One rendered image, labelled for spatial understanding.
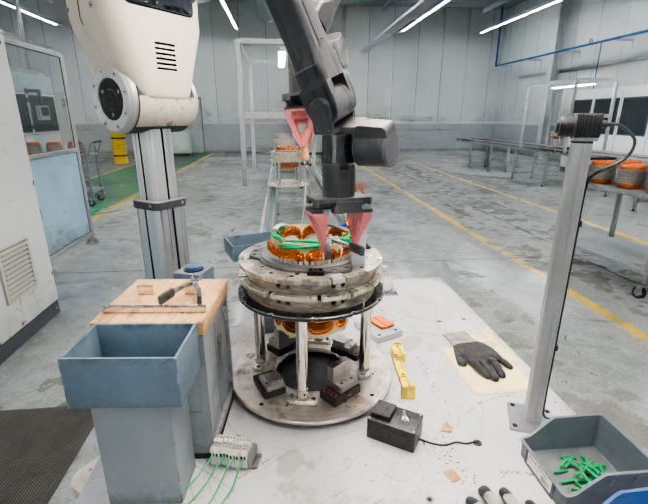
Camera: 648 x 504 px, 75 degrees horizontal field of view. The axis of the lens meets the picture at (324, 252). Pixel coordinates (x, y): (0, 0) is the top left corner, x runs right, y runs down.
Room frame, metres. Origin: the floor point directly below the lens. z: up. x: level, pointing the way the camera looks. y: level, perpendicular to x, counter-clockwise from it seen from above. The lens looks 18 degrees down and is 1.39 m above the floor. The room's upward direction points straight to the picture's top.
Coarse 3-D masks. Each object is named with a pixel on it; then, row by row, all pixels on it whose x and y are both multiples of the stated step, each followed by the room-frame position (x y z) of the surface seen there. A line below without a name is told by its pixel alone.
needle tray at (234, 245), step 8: (264, 232) 1.20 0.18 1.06; (224, 240) 1.15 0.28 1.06; (232, 240) 1.16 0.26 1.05; (240, 240) 1.17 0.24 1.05; (248, 240) 1.18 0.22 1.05; (256, 240) 1.19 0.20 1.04; (264, 240) 1.20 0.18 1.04; (232, 248) 1.06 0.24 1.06; (240, 248) 1.07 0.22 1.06; (232, 256) 1.07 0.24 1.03; (264, 320) 1.11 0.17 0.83; (272, 320) 1.12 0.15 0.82; (272, 328) 1.12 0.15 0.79
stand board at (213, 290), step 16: (128, 288) 0.78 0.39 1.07; (160, 288) 0.78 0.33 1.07; (208, 288) 0.78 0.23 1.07; (224, 288) 0.79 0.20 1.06; (112, 304) 0.70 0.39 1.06; (128, 304) 0.70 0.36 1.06; (144, 304) 0.70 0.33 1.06; (160, 304) 0.70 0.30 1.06; (176, 304) 0.70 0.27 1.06; (192, 304) 0.70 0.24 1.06; (208, 304) 0.70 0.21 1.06; (96, 320) 0.64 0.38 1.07; (112, 320) 0.64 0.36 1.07; (128, 320) 0.64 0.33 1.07; (144, 320) 0.64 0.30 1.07; (160, 320) 0.64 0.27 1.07; (176, 320) 0.64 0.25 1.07; (192, 320) 0.64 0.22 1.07; (208, 320) 0.66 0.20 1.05
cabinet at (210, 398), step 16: (224, 304) 0.82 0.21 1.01; (224, 320) 0.82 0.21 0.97; (208, 336) 0.69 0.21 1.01; (224, 336) 0.80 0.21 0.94; (208, 352) 0.68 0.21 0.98; (224, 352) 0.79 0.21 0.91; (208, 368) 0.67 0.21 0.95; (224, 368) 0.78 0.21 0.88; (208, 384) 0.64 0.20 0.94; (224, 384) 0.77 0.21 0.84; (192, 400) 0.63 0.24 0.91; (208, 400) 0.63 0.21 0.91; (224, 400) 0.76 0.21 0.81; (192, 416) 0.63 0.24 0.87; (208, 416) 0.63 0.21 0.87; (224, 416) 0.72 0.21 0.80; (192, 432) 0.63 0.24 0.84; (208, 432) 0.63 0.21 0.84; (208, 448) 0.63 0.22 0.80
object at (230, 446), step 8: (216, 440) 0.63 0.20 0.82; (224, 440) 0.63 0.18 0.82; (232, 440) 0.63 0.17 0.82; (240, 440) 0.64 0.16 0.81; (248, 440) 0.64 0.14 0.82; (216, 448) 0.62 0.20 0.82; (224, 448) 0.62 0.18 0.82; (232, 448) 0.62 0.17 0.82; (240, 448) 0.62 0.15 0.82; (248, 448) 0.62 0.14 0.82; (256, 448) 0.64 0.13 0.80; (216, 456) 0.61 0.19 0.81; (224, 456) 0.61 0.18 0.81; (232, 456) 0.61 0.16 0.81; (240, 456) 0.61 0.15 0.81; (248, 456) 0.61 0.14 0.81; (256, 456) 0.64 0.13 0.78; (216, 464) 0.61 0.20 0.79; (224, 464) 0.61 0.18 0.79; (232, 464) 0.61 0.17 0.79; (248, 464) 0.60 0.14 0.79; (256, 464) 0.62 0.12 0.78
